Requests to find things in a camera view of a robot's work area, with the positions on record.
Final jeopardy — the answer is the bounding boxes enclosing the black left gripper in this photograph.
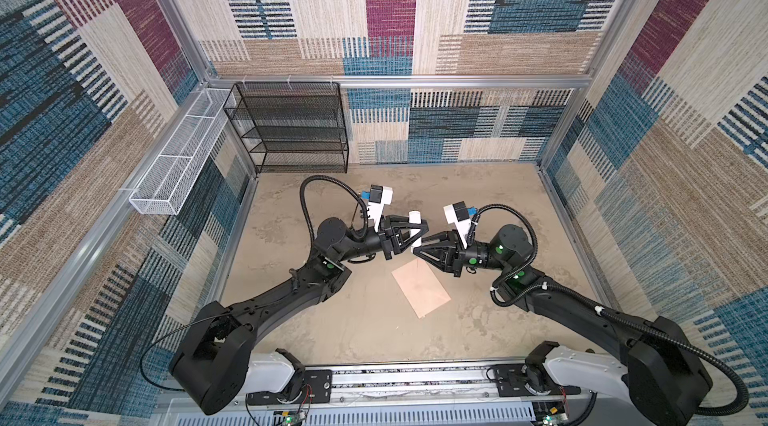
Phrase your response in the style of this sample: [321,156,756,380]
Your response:
[334,217,422,267]

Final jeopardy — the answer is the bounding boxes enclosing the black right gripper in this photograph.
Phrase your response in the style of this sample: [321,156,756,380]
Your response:
[413,229,509,277]

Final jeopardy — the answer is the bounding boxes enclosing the white glue stick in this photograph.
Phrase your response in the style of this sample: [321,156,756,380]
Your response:
[408,210,423,250]

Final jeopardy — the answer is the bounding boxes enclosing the pink envelope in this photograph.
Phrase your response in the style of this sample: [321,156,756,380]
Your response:
[392,259,451,319]

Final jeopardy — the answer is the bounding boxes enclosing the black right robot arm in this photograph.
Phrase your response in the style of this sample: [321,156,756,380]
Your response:
[414,224,716,425]

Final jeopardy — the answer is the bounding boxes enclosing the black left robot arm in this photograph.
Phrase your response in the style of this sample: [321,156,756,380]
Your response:
[168,216,428,415]

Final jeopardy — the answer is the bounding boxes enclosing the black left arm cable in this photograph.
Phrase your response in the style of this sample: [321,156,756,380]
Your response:
[139,175,371,392]

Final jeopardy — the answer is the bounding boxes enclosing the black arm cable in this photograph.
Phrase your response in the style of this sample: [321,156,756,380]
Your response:
[139,175,371,392]
[473,203,751,418]

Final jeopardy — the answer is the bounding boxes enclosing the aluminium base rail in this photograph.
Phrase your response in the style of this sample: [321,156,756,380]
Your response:
[149,358,679,426]

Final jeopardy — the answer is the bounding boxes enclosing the black wire shelf rack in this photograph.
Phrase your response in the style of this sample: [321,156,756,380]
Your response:
[223,82,350,174]

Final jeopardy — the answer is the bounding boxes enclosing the white wire mesh basket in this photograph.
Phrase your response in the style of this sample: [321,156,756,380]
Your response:
[129,88,229,216]

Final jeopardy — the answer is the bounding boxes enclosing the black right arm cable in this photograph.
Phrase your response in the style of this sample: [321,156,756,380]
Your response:
[473,203,751,418]

